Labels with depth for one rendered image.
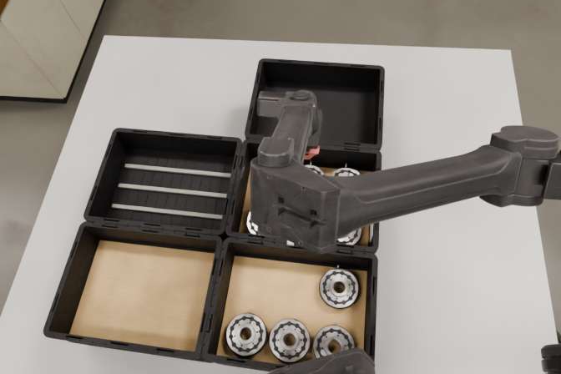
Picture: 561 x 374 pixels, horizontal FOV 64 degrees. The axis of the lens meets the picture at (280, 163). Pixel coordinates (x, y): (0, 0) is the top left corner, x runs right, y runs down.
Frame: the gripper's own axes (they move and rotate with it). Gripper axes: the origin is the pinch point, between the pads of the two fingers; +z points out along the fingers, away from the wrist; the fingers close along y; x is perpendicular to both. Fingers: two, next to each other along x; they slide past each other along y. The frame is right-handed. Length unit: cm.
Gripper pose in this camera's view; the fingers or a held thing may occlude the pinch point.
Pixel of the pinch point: (308, 146)
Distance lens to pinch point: 112.8
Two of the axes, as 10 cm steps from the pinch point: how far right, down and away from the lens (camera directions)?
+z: 1.1, 4.7, 8.8
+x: 9.8, 0.7, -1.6
